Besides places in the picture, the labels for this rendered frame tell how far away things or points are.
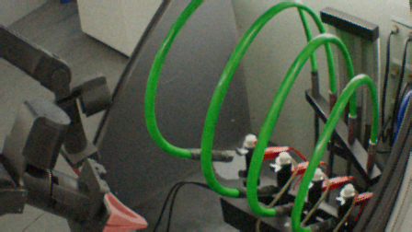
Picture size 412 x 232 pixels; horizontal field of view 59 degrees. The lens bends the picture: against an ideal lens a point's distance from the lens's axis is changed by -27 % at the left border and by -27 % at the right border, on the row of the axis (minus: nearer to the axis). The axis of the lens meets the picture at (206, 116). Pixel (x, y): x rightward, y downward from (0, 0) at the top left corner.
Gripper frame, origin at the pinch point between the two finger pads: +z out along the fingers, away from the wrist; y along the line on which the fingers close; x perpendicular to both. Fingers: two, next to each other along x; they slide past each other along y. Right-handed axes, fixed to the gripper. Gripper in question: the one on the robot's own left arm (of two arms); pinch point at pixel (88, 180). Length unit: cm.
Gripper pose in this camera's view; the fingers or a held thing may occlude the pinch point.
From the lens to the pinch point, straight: 94.4
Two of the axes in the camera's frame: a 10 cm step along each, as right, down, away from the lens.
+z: 1.2, 8.4, 5.4
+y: -6.4, -3.5, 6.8
